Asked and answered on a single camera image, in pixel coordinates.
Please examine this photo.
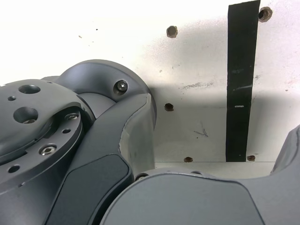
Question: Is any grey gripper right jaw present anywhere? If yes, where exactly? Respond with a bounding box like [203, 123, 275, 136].
[100, 124, 300, 225]

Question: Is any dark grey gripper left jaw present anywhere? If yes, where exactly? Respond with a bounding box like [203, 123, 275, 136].
[43, 92, 157, 225]

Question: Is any black tape strip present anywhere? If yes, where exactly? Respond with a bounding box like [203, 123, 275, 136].
[225, 0, 262, 163]

